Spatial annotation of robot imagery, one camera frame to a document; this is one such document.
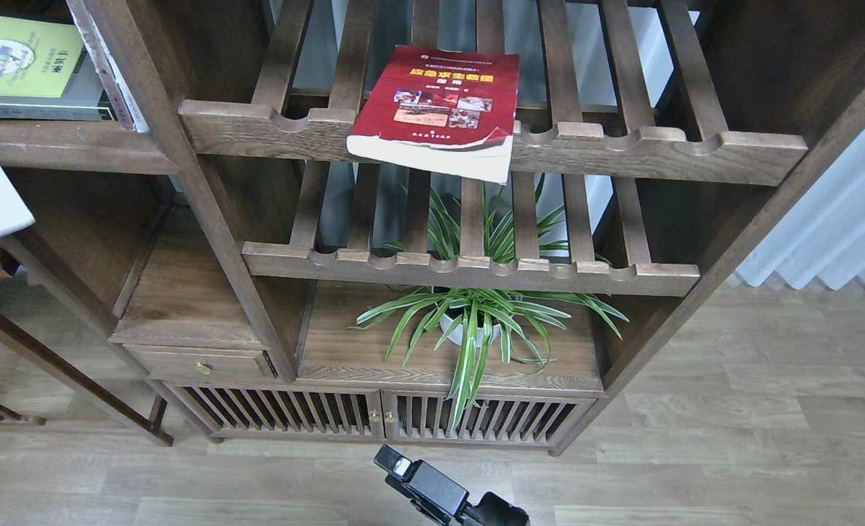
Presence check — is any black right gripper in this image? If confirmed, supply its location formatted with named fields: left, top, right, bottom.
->
left=373, top=445, right=530, bottom=525

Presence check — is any red paperback book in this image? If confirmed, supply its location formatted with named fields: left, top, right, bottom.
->
left=346, top=45, right=519, bottom=184

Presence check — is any green and black book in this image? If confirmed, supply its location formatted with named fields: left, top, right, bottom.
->
left=0, top=14, right=116, bottom=121

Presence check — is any right slatted cabinet door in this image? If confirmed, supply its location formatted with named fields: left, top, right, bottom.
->
left=381, top=392, right=594, bottom=450

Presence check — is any slatted cabinet door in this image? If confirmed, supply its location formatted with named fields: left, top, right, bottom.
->
left=381, top=392, right=594, bottom=450
left=173, top=386, right=385, bottom=441

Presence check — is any white plant pot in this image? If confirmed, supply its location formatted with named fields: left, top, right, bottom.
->
left=440, top=307, right=502, bottom=348

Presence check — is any left slatted cabinet door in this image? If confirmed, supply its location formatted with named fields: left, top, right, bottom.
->
left=173, top=386, right=385, bottom=441

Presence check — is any green spider plant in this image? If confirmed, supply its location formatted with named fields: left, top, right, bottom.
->
left=349, top=189, right=629, bottom=419

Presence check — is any dark wooden bookshelf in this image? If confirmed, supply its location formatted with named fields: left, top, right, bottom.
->
left=0, top=1, right=865, bottom=455

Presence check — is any wooden drawer with brass knob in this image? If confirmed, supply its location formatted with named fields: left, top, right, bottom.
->
left=125, top=344, right=273, bottom=380

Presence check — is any white book spine upright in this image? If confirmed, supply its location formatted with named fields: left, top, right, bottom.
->
left=67, top=0, right=150, bottom=133

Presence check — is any white pleated curtain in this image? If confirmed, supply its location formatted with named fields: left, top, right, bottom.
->
left=734, top=129, right=865, bottom=289

